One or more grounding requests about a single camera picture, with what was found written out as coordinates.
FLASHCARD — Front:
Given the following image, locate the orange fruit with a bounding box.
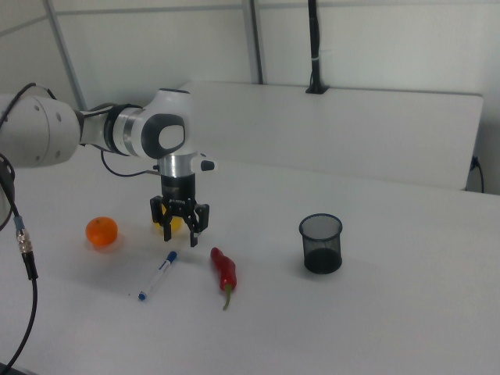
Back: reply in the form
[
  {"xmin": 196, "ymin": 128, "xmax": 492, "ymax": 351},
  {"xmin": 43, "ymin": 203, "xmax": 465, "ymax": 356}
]
[{"xmin": 85, "ymin": 216, "xmax": 119, "ymax": 248}]

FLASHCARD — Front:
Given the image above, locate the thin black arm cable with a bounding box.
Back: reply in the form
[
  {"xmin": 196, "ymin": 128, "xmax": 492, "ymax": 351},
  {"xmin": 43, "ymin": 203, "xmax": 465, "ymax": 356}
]
[{"xmin": 100, "ymin": 149, "xmax": 162, "ymax": 177}]

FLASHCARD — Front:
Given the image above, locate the black mesh pen cup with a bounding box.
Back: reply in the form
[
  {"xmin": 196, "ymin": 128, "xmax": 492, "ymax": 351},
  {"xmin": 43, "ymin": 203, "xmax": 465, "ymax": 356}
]
[{"xmin": 298, "ymin": 212, "xmax": 344, "ymax": 275}]

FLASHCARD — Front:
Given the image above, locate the red chili pepper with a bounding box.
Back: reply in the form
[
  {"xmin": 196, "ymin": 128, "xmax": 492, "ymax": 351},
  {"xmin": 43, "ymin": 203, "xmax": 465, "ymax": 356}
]
[{"xmin": 210, "ymin": 246, "xmax": 238, "ymax": 312}]

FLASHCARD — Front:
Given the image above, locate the black pole with base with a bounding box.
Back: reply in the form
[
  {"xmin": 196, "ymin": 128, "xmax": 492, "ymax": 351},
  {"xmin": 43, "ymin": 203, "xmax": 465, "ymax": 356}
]
[{"xmin": 305, "ymin": 0, "xmax": 330, "ymax": 95}]

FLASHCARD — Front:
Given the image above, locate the blue white marker pen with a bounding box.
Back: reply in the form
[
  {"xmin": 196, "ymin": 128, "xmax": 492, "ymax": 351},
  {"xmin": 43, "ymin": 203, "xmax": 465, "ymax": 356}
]
[{"xmin": 137, "ymin": 251, "xmax": 178, "ymax": 302}]

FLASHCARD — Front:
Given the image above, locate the thick black connector cable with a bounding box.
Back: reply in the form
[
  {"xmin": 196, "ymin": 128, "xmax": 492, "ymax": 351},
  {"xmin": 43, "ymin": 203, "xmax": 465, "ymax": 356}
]
[{"xmin": 0, "ymin": 152, "xmax": 41, "ymax": 372}]

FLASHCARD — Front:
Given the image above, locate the yellow pear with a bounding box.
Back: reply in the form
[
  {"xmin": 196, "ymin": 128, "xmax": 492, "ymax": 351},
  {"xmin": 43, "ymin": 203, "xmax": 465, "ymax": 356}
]
[{"xmin": 151, "ymin": 209, "xmax": 184, "ymax": 233}]

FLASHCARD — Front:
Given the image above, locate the grey metal partition post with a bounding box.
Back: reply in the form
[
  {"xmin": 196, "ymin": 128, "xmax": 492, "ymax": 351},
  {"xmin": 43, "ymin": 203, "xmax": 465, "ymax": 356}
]
[
  {"xmin": 41, "ymin": 0, "xmax": 88, "ymax": 111},
  {"xmin": 241, "ymin": 0, "xmax": 267, "ymax": 85}
]

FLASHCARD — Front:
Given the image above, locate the black wall cable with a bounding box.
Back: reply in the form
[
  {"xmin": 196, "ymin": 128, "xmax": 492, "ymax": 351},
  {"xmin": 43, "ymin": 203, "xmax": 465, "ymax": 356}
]
[{"xmin": 470, "ymin": 155, "xmax": 486, "ymax": 194}]

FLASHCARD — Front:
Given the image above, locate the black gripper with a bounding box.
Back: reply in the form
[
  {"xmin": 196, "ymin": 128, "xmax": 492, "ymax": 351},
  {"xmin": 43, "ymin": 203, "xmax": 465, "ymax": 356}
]
[{"xmin": 149, "ymin": 174, "xmax": 211, "ymax": 248}]

